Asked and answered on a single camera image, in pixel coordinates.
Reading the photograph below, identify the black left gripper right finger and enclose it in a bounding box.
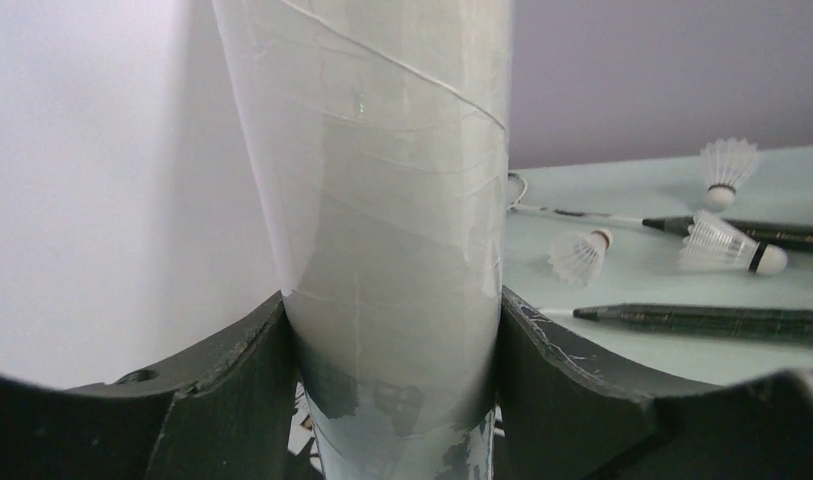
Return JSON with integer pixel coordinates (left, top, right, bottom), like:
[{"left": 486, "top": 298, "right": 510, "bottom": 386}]
[{"left": 495, "top": 289, "right": 813, "bottom": 479}]

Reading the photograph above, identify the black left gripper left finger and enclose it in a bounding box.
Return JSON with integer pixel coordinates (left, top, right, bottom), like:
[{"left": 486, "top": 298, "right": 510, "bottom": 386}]
[{"left": 0, "top": 295, "right": 296, "bottom": 479}]

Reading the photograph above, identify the white shuttlecock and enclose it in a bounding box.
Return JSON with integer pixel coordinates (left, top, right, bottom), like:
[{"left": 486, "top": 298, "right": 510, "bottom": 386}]
[
  {"left": 548, "top": 228, "right": 614, "bottom": 286},
  {"left": 677, "top": 210, "right": 788, "bottom": 276},
  {"left": 700, "top": 137, "right": 761, "bottom": 211}
]

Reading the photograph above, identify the white shuttlecock tube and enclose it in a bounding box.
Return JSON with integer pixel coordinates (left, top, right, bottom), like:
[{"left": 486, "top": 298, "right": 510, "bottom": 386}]
[{"left": 213, "top": 1, "right": 514, "bottom": 479}]

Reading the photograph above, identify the white racket far right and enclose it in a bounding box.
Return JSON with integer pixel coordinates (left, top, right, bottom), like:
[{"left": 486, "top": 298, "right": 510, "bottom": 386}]
[{"left": 538, "top": 303, "right": 813, "bottom": 346}]

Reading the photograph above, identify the white racket beside bag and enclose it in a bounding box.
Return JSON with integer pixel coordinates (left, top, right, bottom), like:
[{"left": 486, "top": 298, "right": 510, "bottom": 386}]
[{"left": 506, "top": 173, "right": 813, "bottom": 254}]

